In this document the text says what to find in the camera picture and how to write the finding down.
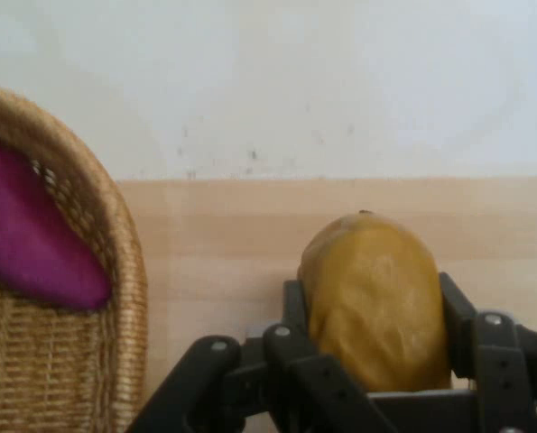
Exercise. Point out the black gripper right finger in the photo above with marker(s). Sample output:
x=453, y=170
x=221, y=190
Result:
x=507, y=361

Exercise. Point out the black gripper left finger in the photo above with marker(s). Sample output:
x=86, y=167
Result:
x=295, y=379

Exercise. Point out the yellow-brown toy potato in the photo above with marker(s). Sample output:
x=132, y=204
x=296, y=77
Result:
x=376, y=297

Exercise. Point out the wooden cutting board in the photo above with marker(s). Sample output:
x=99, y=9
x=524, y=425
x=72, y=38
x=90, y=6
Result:
x=214, y=234

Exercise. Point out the woven wicker basket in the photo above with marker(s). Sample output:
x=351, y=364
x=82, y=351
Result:
x=47, y=361

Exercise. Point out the purple toy eggplant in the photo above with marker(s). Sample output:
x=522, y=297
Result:
x=20, y=234

